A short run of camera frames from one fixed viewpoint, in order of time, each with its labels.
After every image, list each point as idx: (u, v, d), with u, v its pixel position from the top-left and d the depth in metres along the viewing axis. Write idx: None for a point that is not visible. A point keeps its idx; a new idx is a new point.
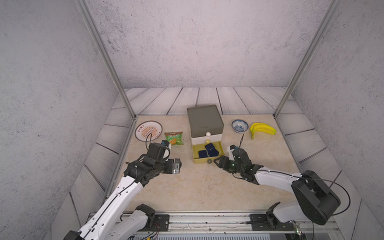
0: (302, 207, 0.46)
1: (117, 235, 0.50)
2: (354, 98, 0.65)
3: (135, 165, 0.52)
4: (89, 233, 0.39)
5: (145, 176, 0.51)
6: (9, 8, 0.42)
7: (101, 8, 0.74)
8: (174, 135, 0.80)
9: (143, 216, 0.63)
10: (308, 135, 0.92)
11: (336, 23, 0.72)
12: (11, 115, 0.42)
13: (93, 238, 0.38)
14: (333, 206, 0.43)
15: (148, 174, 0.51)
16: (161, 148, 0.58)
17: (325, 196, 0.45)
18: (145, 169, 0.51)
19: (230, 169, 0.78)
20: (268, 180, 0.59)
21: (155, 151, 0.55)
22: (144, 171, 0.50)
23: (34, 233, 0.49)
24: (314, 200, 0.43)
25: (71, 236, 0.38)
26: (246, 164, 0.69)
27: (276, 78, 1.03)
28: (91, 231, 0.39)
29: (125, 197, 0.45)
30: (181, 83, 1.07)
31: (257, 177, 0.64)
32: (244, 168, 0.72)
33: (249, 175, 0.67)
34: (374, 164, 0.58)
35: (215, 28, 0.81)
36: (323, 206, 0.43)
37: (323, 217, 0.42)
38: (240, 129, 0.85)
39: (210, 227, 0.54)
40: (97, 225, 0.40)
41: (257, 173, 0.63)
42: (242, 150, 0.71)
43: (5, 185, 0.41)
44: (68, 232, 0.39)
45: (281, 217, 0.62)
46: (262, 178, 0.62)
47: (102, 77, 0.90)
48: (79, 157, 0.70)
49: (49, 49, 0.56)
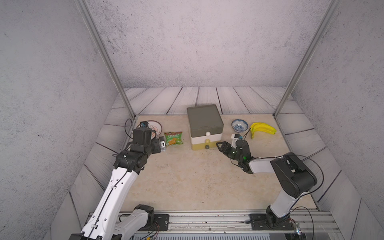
0: (281, 184, 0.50)
1: (124, 229, 0.50)
2: (354, 98, 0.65)
3: (124, 155, 0.49)
4: (93, 231, 0.38)
5: (137, 164, 0.49)
6: (9, 8, 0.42)
7: (101, 8, 0.74)
8: (174, 135, 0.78)
9: (145, 213, 0.63)
10: (308, 135, 0.92)
11: (336, 23, 0.72)
12: (11, 115, 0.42)
13: (99, 234, 0.37)
14: (308, 182, 0.47)
15: (141, 160, 0.49)
16: (147, 130, 0.54)
17: (302, 173, 0.50)
18: (135, 157, 0.49)
19: (229, 155, 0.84)
20: (259, 168, 0.66)
21: (142, 136, 0.52)
22: (133, 158, 0.48)
23: (34, 233, 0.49)
24: (289, 174, 0.49)
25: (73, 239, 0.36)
26: (246, 155, 0.75)
27: (276, 78, 1.03)
28: (96, 229, 0.38)
29: (121, 189, 0.44)
30: (181, 83, 1.07)
31: (251, 166, 0.71)
32: (242, 159, 0.78)
33: (246, 165, 0.74)
34: (374, 164, 0.58)
35: (215, 28, 0.81)
36: (297, 181, 0.48)
37: (297, 191, 0.47)
38: (240, 129, 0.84)
39: (210, 227, 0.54)
40: (100, 222, 0.39)
41: (251, 162, 0.71)
42: (245, 142, 0.75)
43: (5, 185, 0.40)
44: (71, 236, 0.37)
45: (276, 211, 0.64)
46: (255, 168, 0.69)
47: (102, 77, 0.90)
48: (79, 157, 0.70)
49: (49, 49, 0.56)
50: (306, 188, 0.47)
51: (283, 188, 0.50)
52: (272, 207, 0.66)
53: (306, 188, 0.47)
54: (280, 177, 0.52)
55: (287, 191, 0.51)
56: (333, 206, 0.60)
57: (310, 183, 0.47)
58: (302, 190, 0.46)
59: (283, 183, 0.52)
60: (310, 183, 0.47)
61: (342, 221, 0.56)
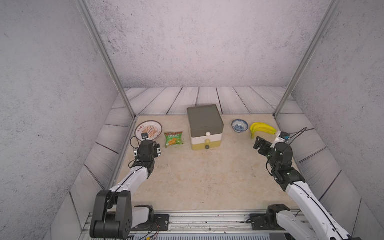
0: None
1: None
2: (354, 98, 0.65)
3: (138, 160, 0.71)
4: (119, 188, 0.47)
5: (149, 169, 0.65)
6: (9, 8, 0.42)
7: (101, 8, 0.74)
8: (173, 135, 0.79)
9: (146, 208, 0.65)
10: (308, 135, 0.92)
11: (336, 23, 0.72)
12: (11, 115, 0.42)
13: (124, 189, 0.47)
14: None
15: (150, 167, 0.66)
16: (150, 143, 0.69)
17: None
18: (147, 165, 0.65)
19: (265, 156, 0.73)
20: (300, 203, 0.51)
21: (146, 150, 0.68)
22: (146, 165, 0.65)
23: (34, 233, 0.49)
24: None
25: (101, 194, 0.44)
26: (284, 164, 0.58)
27: (276, 78, 1.03)
28: (120, 187, 0.48)
29: (140, 173, 0.58)
30: (181, 83, 1.07)
31: (291, 192, 0.54)
32: (279, 168, 0.60)
33: (281, 176, 0.57)
34: (374, 164, 0.58)
35: (215, 28, 0.81)
36: None
37: None
38: (240, 129, 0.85)
39: (210, 227, 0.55)
40: (123, 186, 0.49)
41: (293, 189, 0.53)
42: (289, 149, 0.57)
43: (5, 185, 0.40)
44: (100, 191, 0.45)
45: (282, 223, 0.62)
46: (294, 198, 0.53)
47: (102, 77, 0.90)
48: (79, 157, 0.70)
49: (49, 49, 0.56)
50: None
51: None
52: (278, 214, 0.64)
53: None
54: None
55: None
56: (333, 205, 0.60)
57: None
58: None
59: None
60: None
61: (342, 221, 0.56)
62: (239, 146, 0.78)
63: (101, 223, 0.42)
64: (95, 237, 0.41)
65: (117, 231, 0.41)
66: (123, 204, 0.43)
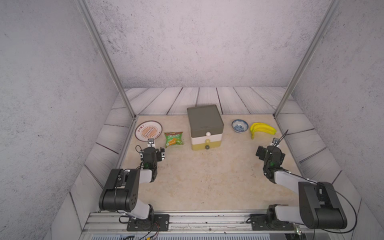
0: (301, 206, 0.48)
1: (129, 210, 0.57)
2: (354, 97, 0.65)
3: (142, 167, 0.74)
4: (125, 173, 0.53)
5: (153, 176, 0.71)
6: (9, 8, 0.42)
7: (101, 8, 0.74)
8: (174, 135, 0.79)
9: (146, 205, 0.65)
10: (308, 135, 0.92)
11: (336, 23, 0.72)
12: (11, 115, 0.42)
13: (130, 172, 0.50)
14: (334, 220, 0.41)
15: (154, 173, 0.72)
16: (153, 151, 0.74)
17: (331, 209, 0.43)
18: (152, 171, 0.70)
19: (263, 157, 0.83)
20: (285, 181, 0.60)
21: (149, 158, 0.72)
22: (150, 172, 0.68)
23: (34, 233, 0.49)
24: (314, 203, 0.43)
25: (115, 170, 0.51)
26: (274, 163, 0.70)
27: (276, 78, 1.03)
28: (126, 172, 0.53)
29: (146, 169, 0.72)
30: (181, 83, 1.07)
31: (276, 176, 0.66)
32: (270, 165, 0.74)
33: (270, 172, 0.68)
34: (374, 164, 0.58)
35: (215, 28, 0.81)
36: (319, 212, 0.43)
37: (315, 222, 0.42)
38: (240, 129, 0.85)
39: (210, 227, 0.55)
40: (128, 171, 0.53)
41: (277, 173, 0.65)
42: (278, 150, 0.69)
43: (5, 185, 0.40)
44: (113, 170, 0.51)
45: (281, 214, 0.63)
46: (279, 179, 0.64)
47: (102, 77, 0.90)
48: (79, 157, 0.70)
49: (49, 49, 0.56)
50: (328, 224, 0.41)
51: (301, 212, 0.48)
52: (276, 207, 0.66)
53: (329, 224, 0.41)
54: (302, 199, 0.47)
55: (304, 218, 0.46)
56: None
57: (332, 221, 0.41)
58: (322, 224, 0.41)
59: (302, 208, 0.47)
60: (333, 221, 0.41)
61: None
62: (239, 146, 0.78)
63: (110, 196, 0.45)
64: (104, 206, 0.45)
65: (123, 204, 0.44)
66: (133, 178, 0.49)
